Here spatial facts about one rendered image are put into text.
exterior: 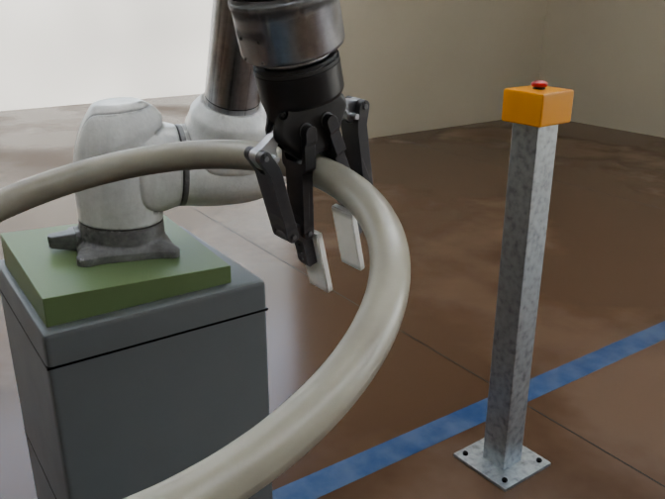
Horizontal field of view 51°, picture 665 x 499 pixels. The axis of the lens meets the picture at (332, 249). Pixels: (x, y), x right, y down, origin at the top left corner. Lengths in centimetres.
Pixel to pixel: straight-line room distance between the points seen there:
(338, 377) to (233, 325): 91
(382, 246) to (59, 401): 83
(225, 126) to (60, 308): 41
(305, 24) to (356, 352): 27
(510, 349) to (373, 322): 154
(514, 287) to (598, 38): 593
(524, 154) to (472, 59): 558
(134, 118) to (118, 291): 30
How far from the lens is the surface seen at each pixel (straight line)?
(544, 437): 236
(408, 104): 686
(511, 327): 195
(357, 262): 72
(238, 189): 133
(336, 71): 61
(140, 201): 129
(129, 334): 124
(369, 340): 44
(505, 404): 206
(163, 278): 125
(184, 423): 136
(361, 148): 68
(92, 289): 122
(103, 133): 127
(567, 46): 791
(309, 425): 40
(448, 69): 715
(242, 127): 127
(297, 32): 57
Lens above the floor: 131
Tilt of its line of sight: 20 degrees down
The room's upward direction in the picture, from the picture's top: straight up
